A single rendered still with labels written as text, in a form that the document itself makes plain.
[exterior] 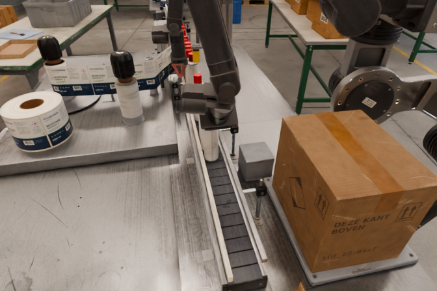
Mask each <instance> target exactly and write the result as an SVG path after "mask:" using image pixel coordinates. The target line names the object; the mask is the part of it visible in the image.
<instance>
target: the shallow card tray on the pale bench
mask: <svg viewBox="0 0 437 291"><path fill-rule="evenodd" d="M37 40H38V39H35V40H11V41H10V40H9V41H7V42H6V43H4V44H3V45H1V46H0V60H1V59H17V58H25V57H26V56H27V55H28V54H30V53H31V52H32V51H34V50H35V49H36V48H37V47H38V46H37Z"/></svg>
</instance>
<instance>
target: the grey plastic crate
mask: <svg viewBox="0 0 437 291"><path fill-rule="evenodd" d="M23 6H24V7H25V10H26V13H27V15H28V18H29V21H30V23H31V26H32V27H33V28H51V27H75V26H76V25H77V24H78V23H80V22H81V21H83V20H84V19H85V18H86V17H87V16H89V15H90V14H91V13H92V8H91V5H90V0H28V1H26V2H23Z"/></svg>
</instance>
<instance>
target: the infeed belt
mask: <svg viewBox="0 0 437 291"><path fill-rule="evenodd" d="M195 124H196V128H197V131H198V136H199V139H200V135H199V122H197V121H196V122H195ZM204 160H205V159H204ZM205 165H206V168H207V173H208V176H209V182H210V185H211V189H212V193H213V197H214V200H215V205H216V208H217V213H218V218H219V222H220V226H221V229H222V234H223V237H224V242H225V245H226V251H227V254H228V258H229V262H230V266H231V269H232V274H233V281H232V282H228V286H233V285H238V284H242V283H247V282H251V281H257V280H260V279H263V276H262V274H261V270H260V268H259V264H258V261H257V258H256V255H255V253H254V250H253V247H252V243H251V241H250V237H249V234H248V231H247V228H246V225H245V221H244V219H243V215H242V213H241V209H240V207H239V204H238V201H237V198H236V195H235V192H234V189H233V186H232V182H231V180H230V176H229V174H228V171H227V168H226V165H225V162H224V159H223V156H222V152H221V150H220V146H219V145H218V160H217V161H215V162H208V161H206V160H205Z"/></svg>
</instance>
